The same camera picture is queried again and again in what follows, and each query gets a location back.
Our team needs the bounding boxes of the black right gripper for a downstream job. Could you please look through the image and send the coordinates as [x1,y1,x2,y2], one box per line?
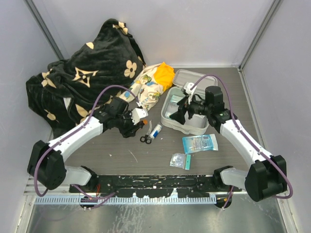
[169,93,211,125]

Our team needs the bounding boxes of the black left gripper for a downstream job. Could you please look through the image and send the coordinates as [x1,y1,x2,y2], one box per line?
[115,110,141,138]

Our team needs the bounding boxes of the bagged teal plaster strips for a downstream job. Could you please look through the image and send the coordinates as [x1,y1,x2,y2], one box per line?
[170,95,183,104]

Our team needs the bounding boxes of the white gauze pad packet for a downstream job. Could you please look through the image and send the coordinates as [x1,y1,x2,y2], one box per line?
[185,113,207,128]

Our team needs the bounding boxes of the grey medicine kit case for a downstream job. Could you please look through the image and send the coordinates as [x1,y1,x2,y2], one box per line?
[160,69,208,135]

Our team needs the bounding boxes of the bagged white blue bandage roll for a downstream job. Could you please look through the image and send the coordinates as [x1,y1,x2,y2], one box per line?
[149,124,162,139]

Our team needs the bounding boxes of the black handled scissors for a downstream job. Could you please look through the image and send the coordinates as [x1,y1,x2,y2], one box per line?
[140,120,152,145]

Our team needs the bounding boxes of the small bag with teal header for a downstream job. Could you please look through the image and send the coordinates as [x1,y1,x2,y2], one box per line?
[170,153,191,170]

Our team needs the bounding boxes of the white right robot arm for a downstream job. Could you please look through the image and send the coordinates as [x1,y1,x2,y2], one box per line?
[170,83,292,202]

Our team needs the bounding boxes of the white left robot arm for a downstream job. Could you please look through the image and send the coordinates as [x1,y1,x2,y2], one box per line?
[27,97,148,192]

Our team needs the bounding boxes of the light blue wipes pouch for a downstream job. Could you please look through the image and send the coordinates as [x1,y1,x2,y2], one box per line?
[182,134,218,154]

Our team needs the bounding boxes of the yellow cloth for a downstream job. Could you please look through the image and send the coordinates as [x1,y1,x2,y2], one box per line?
[154,62,175,92]

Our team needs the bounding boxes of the black floral fleece blanket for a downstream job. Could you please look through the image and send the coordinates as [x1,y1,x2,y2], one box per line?
[26,19,145,137]

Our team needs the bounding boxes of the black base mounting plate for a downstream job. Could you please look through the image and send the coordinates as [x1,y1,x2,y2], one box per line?
[81,175,230,198]

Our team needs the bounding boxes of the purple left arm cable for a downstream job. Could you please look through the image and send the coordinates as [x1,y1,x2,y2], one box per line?
[35,84,143,209]

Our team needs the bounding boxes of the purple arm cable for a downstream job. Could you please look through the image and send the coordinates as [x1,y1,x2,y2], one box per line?
[35,84,143,209]
[191,74,294,209]

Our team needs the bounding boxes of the white slotted cable duct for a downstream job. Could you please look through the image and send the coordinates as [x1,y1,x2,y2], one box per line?
[35,194,217,206]

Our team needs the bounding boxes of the aluminium frame rail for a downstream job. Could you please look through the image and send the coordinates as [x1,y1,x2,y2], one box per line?
[23,176,70,196]

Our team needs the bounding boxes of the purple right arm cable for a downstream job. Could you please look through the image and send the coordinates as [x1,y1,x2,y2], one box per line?
[191,74,294,209]

